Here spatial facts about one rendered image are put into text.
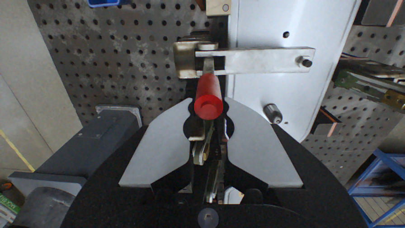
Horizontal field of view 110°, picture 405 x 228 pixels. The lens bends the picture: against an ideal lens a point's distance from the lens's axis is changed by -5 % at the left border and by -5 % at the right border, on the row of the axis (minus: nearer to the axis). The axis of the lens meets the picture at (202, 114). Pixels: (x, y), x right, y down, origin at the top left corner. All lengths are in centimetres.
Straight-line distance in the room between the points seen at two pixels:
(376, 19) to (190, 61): 35
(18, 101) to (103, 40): 188
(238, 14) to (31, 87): 214
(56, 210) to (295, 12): 68
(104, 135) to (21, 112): 201
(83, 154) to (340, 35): 70
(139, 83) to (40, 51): 137
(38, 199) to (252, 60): 58
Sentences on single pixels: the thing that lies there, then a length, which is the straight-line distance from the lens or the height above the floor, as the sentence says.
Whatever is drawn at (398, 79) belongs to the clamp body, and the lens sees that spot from 44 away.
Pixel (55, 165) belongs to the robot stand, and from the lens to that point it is 61.
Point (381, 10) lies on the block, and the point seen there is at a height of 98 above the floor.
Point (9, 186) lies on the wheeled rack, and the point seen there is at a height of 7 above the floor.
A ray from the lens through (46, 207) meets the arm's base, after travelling 56.
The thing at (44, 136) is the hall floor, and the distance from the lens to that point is 267.
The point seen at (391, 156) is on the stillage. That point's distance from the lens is 258.
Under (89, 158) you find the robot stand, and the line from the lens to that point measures 58.
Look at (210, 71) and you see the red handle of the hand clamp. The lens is 17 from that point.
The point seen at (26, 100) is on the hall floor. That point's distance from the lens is 242.
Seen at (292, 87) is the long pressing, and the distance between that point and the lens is 37.
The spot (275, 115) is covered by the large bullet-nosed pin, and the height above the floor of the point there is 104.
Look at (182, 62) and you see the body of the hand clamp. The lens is 26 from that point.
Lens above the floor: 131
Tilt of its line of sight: 58 degrees down
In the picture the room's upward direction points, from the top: 176 degrees counter-clockwise
